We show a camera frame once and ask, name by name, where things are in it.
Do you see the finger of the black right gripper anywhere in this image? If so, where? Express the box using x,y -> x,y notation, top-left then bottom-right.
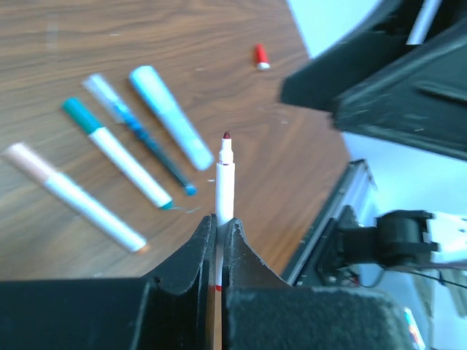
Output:
279,1 -> 466,112
332,21 -> 466,160

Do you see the white pen with teal tip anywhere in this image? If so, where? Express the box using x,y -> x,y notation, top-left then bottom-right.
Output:
62,98 -> 173,210

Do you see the white pen with pink tip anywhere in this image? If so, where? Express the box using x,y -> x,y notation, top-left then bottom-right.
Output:
215,131 -> 236,292

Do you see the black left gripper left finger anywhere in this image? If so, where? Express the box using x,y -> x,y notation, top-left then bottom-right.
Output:
1,215 -> 216,349

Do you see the aluminium frame rail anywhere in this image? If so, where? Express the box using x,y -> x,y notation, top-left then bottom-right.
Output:
281,160 -> 377,287

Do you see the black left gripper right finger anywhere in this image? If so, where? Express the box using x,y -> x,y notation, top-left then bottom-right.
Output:
222,219 -> 414,349

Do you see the light blue pen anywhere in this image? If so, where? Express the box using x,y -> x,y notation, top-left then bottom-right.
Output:
128,66 -> 215,171

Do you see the white pen with orange tip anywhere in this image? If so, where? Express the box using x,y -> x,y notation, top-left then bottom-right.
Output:
2,143 -> 150,254

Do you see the red pen cap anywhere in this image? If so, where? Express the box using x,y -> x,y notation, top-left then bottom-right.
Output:
254,44 -> 271,71

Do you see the blue patterned pen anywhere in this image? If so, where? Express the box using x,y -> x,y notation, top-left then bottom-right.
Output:
82,74 -> 197,196

